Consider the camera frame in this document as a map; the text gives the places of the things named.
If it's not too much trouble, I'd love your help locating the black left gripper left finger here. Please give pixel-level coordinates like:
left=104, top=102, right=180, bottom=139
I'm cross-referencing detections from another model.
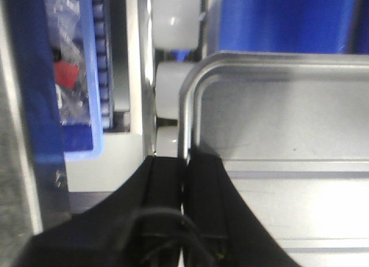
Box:
left=14, top=156, right=185, bottom=266

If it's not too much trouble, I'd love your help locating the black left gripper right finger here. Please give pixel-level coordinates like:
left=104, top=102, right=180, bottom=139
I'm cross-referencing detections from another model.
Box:
left=184, top=151, right=298, bottom=266

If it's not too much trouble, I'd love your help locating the silver ribbed metal tray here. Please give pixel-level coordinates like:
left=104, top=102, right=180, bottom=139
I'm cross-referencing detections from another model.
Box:
left=178, top=52, right=368, bottom=266

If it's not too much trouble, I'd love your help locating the blue bin with bagged parts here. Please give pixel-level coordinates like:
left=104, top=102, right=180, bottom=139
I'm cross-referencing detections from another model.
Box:
left=8, top=0, right=103, bottom=162

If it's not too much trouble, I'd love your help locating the left white roller track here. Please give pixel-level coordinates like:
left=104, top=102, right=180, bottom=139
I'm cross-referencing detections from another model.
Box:
left=152, top=0, right=201, bottom=156

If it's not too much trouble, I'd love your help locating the blue bin below centre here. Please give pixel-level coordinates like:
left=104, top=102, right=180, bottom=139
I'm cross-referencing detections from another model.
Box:
left=219, top=0, right=356, bottom=54

